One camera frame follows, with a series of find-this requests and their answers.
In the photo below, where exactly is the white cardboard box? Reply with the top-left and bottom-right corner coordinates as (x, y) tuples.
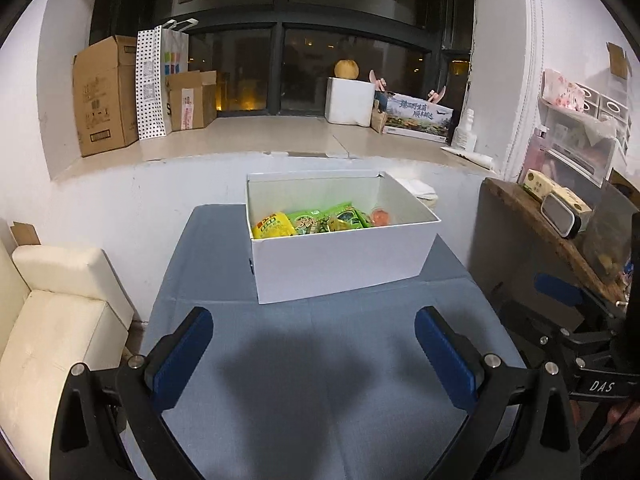
(246, 170), (442, 306)

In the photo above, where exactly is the dotted white paper bag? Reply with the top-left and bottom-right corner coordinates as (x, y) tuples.
(136, 19), (200, 140)

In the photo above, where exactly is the landscape printed long box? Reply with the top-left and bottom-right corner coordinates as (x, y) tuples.
(382, 92), (455, 142)

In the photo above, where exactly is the white plastic bottle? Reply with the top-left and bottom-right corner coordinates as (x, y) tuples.
(452, 108), (477, 152)

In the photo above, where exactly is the large brown cardboard box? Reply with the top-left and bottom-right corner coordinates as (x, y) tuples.
(72, 35), (140, 158)

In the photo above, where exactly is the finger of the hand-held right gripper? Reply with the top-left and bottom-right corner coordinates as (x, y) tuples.
(500, 300), (608, 356)
(532, 272), (628, 318)

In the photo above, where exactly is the small open cardboard box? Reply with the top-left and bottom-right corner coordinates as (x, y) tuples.
(165, 70), (218, 132)

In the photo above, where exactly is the black framed window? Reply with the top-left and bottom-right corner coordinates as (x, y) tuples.
(90, 0), (476, 118)

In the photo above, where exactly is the cream leather sofa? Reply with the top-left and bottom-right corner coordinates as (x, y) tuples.
(0, 217), (136, 461)

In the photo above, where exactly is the person's right hand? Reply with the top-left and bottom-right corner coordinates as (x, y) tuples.
(607, 400), (640, 443)

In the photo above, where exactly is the grey rounded speaker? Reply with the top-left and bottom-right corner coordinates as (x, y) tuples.
(541, 192), (583, 239)

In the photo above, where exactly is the clear plastic drawer organizer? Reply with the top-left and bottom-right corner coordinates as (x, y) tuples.
(540, 80), (631, 188)

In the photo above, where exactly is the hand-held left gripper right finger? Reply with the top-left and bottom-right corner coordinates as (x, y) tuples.
(415, 306), (583, 480)

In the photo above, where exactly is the yellow snack packet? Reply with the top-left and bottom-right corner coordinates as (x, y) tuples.
(251, 211), (297, 240)

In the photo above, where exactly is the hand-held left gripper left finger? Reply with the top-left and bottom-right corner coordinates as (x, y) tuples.
(50, 306), (215, 480)

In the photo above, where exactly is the green snack packet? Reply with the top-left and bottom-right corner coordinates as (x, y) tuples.
(320, 202), (370, 232)
(287, 208), (326, 236)

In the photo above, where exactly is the pink floral cloth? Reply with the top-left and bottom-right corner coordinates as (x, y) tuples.
(542, 69), (588, 113)

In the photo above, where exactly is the cardboard wall patch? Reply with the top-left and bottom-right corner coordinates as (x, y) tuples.
(606, 42), (628, 79)

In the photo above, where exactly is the clear plastic bag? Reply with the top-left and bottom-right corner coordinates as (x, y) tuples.
(575, 180), (640, 281)

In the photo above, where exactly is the white paper sheet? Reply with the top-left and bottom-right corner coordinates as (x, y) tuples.
(440, 145), (496, 171)

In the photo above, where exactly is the wooden side table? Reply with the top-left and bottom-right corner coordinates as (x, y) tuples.
(482, 177), (628, 306)

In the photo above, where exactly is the cardboard scrap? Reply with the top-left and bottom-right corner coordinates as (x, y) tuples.
(10, 221), (40, 247)

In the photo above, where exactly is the blue-grey tablecloth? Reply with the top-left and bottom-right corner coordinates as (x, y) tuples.
(120, 203), (531, 480)

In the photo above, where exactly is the pale snack box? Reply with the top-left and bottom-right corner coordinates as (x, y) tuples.
(547, 186), (592, 221)

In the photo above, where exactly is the white foam box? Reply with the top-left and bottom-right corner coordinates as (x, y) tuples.
(325, 76), (377, 126)

